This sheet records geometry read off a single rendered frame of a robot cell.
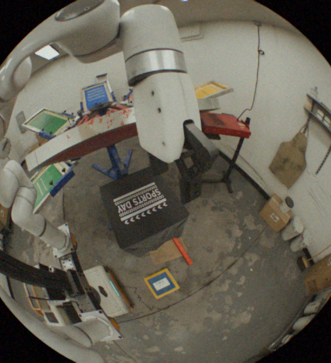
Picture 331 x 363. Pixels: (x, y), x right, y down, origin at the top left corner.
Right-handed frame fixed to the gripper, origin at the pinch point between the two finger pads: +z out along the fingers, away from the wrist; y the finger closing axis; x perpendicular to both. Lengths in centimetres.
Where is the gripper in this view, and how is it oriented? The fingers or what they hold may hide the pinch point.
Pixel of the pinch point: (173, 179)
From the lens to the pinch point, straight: 21.4
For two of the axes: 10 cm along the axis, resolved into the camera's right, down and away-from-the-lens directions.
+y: 4.8, 4.3, -7.6
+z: 1.4, 8.2, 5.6
